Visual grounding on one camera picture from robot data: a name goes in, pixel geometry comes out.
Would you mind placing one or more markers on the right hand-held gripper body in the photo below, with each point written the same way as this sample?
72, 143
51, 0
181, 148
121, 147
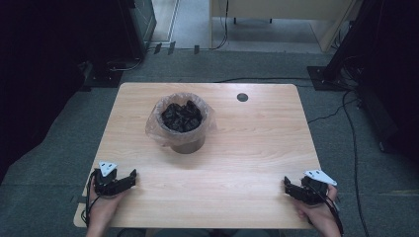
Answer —
313, 191

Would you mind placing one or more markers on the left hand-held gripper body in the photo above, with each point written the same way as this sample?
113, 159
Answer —
107, 184

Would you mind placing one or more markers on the person's left hand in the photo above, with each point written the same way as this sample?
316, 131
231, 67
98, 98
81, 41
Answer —
105, 207

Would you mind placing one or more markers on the person's right hand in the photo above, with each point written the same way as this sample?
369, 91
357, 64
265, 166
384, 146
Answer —
318, 214

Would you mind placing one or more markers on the bin with plastic bag liner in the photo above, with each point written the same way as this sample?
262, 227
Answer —
154, 130

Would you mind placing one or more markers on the brown round trash bin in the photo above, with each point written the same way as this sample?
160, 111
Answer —
188, 144

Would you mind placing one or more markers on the crumpled black plastic bag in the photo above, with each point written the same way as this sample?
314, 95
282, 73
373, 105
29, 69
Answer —
182, 117

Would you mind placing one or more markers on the dark curtain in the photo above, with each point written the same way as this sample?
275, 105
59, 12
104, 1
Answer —
388, 65
39, 65

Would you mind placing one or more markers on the black cabinet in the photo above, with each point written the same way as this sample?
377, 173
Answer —
140, 23

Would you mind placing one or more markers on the beige wooden furniture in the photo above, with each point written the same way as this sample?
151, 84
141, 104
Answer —
280, 8

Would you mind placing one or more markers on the black stand base plate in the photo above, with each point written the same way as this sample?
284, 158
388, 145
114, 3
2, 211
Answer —
321, 79

